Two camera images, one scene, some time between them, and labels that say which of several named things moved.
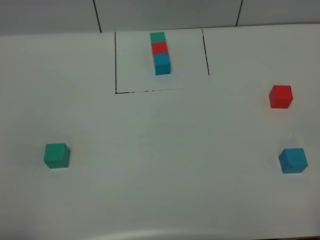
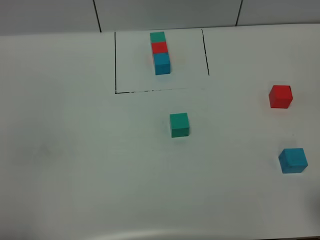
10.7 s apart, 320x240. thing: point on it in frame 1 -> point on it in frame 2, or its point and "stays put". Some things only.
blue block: x=293 y=160 stays put
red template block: x=159 y=47 stays put
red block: x=280 y=96 stays put
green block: x=56 y=155 -> x=179 y=124
